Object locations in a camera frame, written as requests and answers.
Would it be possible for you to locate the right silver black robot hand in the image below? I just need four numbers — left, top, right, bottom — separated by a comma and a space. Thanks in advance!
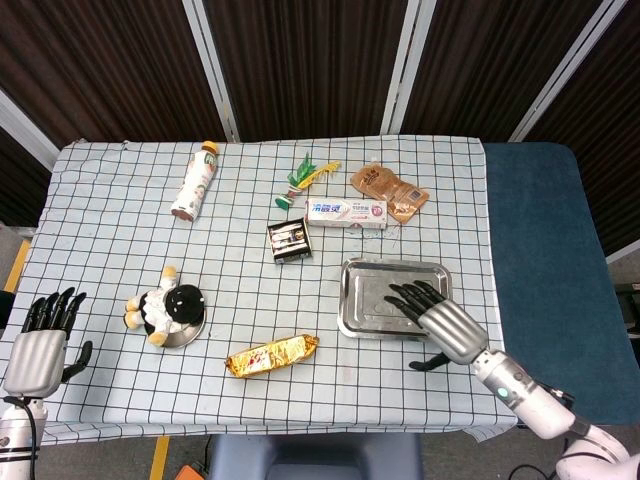
383, 279, 490, 372

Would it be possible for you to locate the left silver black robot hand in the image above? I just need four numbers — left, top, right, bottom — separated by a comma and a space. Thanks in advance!
2, 287, 94, 399

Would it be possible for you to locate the black white plush toy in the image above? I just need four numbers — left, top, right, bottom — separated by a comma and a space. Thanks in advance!
123, 265, 207, 347

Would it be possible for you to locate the gold foil snack packet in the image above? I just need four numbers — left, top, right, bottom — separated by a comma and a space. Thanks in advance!
224, 333, 320, 381

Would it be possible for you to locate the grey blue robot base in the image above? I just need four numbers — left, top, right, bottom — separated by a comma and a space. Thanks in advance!
207, 432, 424, 480

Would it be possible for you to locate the white black checkered tablecloth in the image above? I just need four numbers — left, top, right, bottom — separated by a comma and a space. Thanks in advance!
0, 134, 519, 449

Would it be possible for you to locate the rectangular steel tray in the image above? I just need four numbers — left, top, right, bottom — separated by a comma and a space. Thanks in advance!
337, 257, 455, 341

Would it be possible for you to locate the round steel plate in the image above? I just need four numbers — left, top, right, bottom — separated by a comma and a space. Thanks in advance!
149, 299, 208, 350

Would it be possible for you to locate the white toothpaste box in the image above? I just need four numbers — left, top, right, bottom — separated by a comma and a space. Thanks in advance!
305, 197, 389, 230

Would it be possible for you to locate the brown food pouch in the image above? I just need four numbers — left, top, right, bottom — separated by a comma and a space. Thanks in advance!
349, 163, 431, 225

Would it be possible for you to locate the black equipment box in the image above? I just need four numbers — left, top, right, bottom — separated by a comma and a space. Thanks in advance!
613, 282, 640, 346

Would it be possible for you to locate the dark brown partition panel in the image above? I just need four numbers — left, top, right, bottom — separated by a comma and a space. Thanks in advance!
0, 0, 236, 166
194, 0, 421, 144
389, 0, 621, 144
0, 92, 60, 229
514, 0, 640, 264

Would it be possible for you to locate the black drink carton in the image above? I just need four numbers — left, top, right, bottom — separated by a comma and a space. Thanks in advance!
266, 216, 314, 265

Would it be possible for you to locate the green feather shuttlecock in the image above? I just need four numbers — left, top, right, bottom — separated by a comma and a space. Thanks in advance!
274, 153, 319, 208

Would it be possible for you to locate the white yellow-capped drink bottle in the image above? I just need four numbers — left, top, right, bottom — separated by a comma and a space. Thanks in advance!
170, 140, 221, 222

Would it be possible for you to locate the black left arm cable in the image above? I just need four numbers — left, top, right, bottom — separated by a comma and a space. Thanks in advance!
3, 396, 40, 480

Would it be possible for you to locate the black loose cable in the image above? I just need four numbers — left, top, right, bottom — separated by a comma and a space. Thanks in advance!
508, 463, 556, 480

